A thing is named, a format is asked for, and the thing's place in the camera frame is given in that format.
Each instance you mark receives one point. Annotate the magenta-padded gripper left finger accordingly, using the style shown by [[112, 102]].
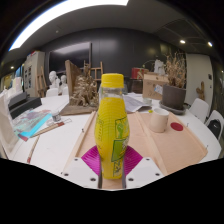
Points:
[[81, 171]]

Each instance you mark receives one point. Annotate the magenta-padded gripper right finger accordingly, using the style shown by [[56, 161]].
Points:
[[143, 171]]

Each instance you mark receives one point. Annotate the yellow drink bottle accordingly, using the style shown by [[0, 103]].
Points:
[[108, 126]]

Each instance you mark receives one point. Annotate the beige table mat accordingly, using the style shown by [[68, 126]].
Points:
[[176, 146]]

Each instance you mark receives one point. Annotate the long wooden paintbrush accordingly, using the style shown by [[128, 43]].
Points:
[[50, 128], [33, 149]]

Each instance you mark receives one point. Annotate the cream ceramic mug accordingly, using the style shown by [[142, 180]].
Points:
[[158, 120]]

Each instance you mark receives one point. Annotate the flat round red coaster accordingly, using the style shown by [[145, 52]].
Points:
[[176, 126]]

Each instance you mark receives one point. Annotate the small dark ink jar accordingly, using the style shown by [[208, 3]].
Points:
[[56, 116]]

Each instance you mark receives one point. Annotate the printed newspaper sheet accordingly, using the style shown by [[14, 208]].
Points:
[[135, 103]]

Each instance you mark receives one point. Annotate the colourful picture book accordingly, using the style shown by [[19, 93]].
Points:
[[31, 123]]

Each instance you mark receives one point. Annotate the small white cup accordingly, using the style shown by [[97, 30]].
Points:
[[147, 101]]

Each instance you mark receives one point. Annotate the brown rock sculpture on board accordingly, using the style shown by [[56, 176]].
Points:
[[83, 91]]

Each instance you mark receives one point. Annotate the dried plant in dark pot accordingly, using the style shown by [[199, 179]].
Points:
[[173, 96]]

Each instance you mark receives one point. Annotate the white plastic chair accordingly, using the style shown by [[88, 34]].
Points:
[[218, 115], [52, 92], [199, 109]]

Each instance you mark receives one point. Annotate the black backpack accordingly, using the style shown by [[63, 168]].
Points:
[[215, 127]]

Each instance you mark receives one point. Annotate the brown cardboard box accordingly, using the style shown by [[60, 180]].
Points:
[[153, 86]]

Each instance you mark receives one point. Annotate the white canvas board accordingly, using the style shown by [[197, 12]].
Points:
[[6, 128]]

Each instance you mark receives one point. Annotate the black flat boxes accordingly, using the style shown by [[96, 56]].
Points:
[[23, 105]]

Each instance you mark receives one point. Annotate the white plaster bust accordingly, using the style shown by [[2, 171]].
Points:
[[63, 83], [53, 80]]

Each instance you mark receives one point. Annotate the wooden figure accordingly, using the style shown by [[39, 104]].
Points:
[[200, 91]]

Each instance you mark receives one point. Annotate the wooden easel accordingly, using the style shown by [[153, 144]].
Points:
[[41, 81], [95, 70]]

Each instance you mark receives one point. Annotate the red box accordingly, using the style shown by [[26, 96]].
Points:
[[137, 72]]

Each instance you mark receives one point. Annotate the white shelf unit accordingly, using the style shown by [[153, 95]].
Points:
[[32, 71]]

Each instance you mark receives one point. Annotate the round ceiling spotlights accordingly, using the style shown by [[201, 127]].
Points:
[[182, 41]]

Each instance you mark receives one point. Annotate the long ceiling light panel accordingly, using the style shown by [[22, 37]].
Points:
[[60, 11]]

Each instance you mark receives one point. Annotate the black wall screen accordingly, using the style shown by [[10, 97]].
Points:
[[70, 56]]

